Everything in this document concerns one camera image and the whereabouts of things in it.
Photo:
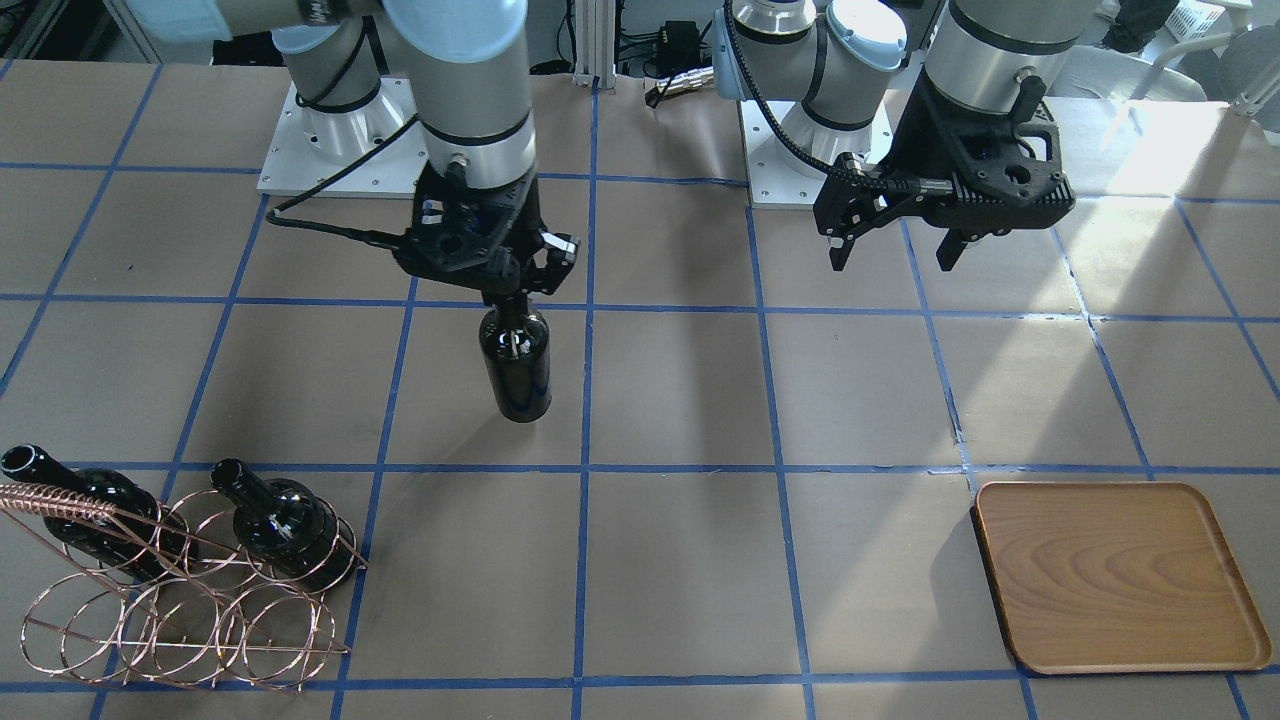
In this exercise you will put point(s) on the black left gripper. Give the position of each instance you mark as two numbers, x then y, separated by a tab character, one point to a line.
912	142

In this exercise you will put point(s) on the wooden tray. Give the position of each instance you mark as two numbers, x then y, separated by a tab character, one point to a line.
1116	577

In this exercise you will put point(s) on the copper wire bottle rack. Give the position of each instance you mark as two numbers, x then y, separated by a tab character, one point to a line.
220	617

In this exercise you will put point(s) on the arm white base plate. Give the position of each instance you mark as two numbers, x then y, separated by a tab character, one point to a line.
309	146
778	180

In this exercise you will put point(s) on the aluminium frame post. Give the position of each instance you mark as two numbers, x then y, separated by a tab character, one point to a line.
594	24

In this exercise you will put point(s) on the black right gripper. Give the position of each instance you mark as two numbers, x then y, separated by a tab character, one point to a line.
527	222

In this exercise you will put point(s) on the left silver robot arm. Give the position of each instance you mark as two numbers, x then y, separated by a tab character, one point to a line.
836	62

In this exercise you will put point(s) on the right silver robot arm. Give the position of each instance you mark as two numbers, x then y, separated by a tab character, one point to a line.
467	63

